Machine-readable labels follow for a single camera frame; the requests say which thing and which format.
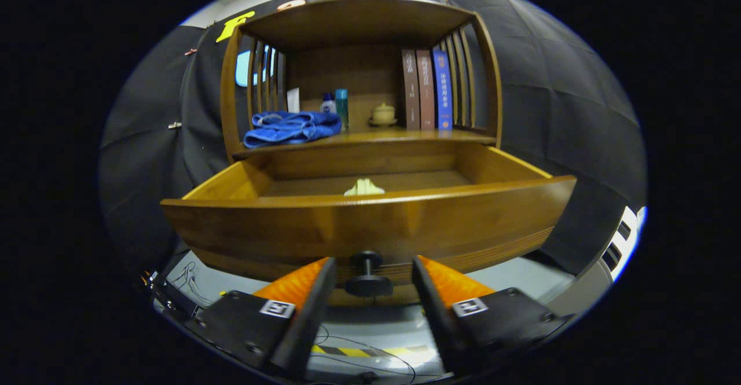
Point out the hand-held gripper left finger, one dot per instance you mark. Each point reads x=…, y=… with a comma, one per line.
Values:
x=307, y=315

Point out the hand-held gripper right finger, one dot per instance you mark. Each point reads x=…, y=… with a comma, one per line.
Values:
x=431, y=310

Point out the wooden drawer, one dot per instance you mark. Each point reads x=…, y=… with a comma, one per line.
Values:
x=289, y=228

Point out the pale green scrub brush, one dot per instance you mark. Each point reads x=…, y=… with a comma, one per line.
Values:
x=363, y=188

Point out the wooden countertop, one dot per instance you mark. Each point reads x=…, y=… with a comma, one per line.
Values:
x=405, y=136

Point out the wooden cabinet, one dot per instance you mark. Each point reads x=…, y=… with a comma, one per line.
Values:
x=347, y=72

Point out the yellow black hazard tape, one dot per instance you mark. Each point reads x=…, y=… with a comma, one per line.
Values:
x=359, y=351

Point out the white slotted appliance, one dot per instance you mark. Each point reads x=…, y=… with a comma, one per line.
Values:
x=602, y=269

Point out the folded blue towel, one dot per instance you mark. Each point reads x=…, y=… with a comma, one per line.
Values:
x=289, y=127

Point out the beige lidded tea cup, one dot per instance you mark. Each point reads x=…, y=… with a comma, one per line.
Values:
x=383, y=113

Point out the white bottle with blue cap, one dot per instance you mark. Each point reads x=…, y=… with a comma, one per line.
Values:
x=328, y=106

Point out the teal bottle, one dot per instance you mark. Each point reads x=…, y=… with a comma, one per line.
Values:
x=342, y=104

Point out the reddish brown book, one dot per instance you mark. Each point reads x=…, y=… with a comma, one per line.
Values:
x=425, y=90

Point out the blue book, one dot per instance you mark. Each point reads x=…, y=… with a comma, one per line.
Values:
x=443, y=90

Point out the black backdrop cloth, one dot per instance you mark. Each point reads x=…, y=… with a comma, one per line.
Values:
x=145, y=142

